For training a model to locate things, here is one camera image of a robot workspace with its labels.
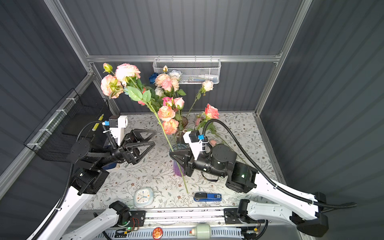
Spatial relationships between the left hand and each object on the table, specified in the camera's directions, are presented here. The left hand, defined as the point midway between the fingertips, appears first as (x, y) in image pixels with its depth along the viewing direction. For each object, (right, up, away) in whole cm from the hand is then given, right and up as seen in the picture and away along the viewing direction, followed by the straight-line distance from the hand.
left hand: (155, 139), depth 48 cm
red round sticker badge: (-5, -46, +21) cm, 51 cm away
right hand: (+5, -6, +4) cm, 9 cm away
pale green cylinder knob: (+16, -41, +15) cm, 46 cm away
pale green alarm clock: (-14, -33, +29) cm, 46 cm away
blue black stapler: (+19, -32, +29) cm, 47 cm away
